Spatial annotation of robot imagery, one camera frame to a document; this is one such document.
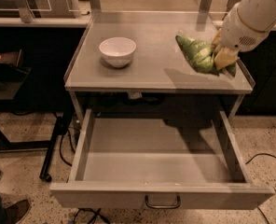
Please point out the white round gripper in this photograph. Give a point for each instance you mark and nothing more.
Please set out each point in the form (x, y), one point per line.
(237, 34)

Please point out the green jalapeno chip bag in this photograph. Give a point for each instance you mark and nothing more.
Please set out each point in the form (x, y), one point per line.
(200, 55)

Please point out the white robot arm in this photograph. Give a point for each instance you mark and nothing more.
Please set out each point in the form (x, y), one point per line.
(259, 15)

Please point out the grey open drawer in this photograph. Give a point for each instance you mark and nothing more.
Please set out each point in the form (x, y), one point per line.
(119, 161)

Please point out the grey metal cabinet table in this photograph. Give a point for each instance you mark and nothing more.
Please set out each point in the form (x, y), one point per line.
(158, 64)

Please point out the white ceramic bowl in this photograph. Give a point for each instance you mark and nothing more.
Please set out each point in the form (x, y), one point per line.
(118, 51)

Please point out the clear acrylic stand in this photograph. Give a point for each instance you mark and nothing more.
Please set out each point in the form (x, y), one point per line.
(29, 10)

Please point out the brown shoe lower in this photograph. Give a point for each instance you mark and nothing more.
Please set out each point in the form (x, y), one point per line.
(17, 211)

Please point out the dark metal drawer handle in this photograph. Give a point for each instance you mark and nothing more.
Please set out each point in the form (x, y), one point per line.
(158, 201)

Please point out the black side table frame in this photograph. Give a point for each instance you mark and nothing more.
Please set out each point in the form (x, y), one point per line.
(12, 78)

